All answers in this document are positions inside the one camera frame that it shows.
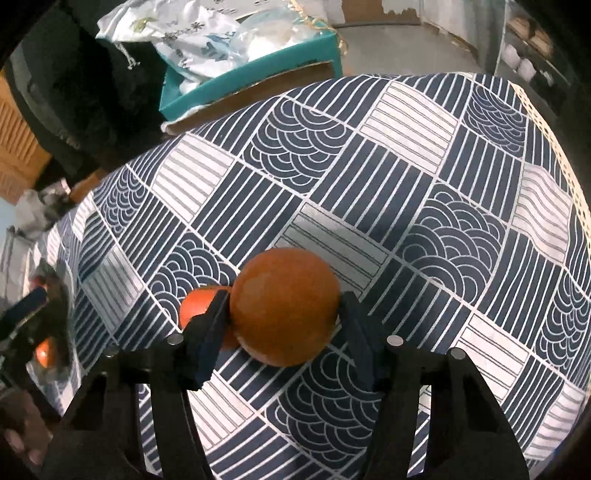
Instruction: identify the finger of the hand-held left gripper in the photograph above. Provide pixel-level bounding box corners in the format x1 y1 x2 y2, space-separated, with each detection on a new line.
0 287 51 335

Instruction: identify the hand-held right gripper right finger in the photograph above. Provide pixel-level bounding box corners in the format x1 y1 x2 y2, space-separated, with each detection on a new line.
339 291 532 480

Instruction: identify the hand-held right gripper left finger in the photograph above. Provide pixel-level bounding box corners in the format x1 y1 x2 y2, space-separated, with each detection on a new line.
53 291 232 480

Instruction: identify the small orange tomato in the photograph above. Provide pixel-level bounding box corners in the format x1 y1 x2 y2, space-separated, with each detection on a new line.
179 286 241 352

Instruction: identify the large orange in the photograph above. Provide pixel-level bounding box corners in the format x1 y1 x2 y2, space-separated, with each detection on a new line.
229 248 341 367

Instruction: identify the person's left hand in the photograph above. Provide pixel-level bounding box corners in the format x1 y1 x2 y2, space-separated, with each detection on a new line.
0 401 51 468

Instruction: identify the crumpled grey cloth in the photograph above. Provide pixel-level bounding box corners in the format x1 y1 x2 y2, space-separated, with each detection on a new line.
14 182 75 241

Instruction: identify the navy white patterned tablecloth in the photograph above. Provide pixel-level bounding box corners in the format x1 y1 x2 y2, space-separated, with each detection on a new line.
25 71 591 480

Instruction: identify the wooden slatted cabinet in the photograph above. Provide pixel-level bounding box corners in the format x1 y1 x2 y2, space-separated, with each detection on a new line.
0 69 52 200

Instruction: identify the dark hanging clothing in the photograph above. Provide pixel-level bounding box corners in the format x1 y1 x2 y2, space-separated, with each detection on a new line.
0 0 168 185

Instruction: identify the teal cardboard box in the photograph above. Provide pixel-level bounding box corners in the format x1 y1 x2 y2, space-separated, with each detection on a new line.
158 28 343 137

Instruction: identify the white printed plastic bag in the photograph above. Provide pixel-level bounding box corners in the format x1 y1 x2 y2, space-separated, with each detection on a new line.
95 0 264 95

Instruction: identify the clear plastic bag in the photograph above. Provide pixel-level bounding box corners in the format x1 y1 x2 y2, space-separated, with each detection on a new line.
231 9 338 63

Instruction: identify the dark shelf rack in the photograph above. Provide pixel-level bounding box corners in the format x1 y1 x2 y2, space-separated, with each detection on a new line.
494 0 580 121

